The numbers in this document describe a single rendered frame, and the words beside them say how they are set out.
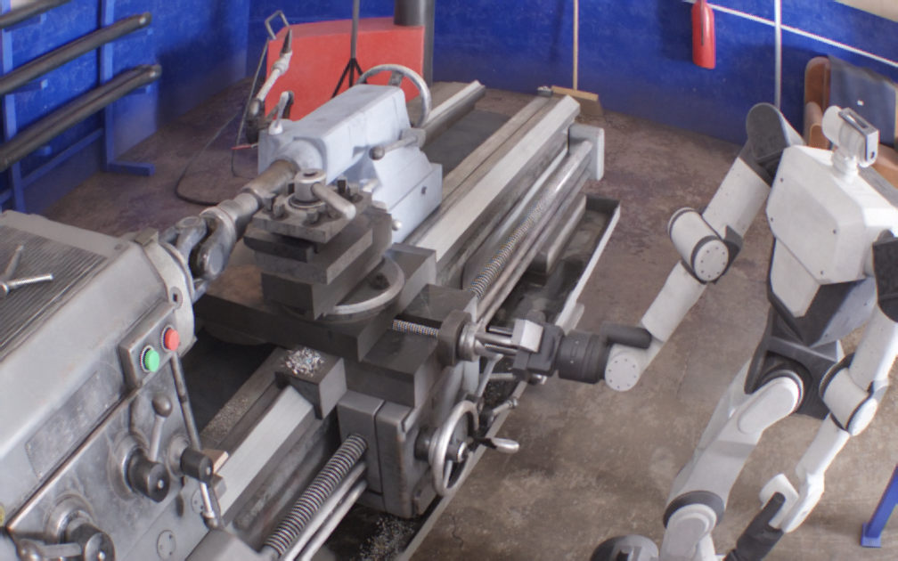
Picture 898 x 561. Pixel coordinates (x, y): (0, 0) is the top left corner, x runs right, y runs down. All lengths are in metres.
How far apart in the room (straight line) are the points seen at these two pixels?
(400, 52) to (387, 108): 2.50
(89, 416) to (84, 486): 0.10
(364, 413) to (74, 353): 0.85
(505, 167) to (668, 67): 3.28
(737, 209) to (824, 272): 0.28
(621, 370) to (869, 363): 0.56
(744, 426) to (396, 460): 0.68
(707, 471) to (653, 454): 1.22
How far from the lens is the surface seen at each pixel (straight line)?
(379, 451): 1.75
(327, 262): 1.62
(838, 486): 2.91
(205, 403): 1.87
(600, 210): 3.42
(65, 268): 1.14
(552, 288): 2.90
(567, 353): 1.62
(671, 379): 3.25
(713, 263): 1.52
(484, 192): 2.42
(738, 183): 1.54
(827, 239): 1.34
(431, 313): 1.84
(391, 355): 1.72
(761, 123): 1.54
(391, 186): 2.12
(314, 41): 4.68
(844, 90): 5.17
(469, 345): 1.74
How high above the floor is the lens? 1.82
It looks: 29 degrees down
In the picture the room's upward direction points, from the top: 1 degrees clockwise
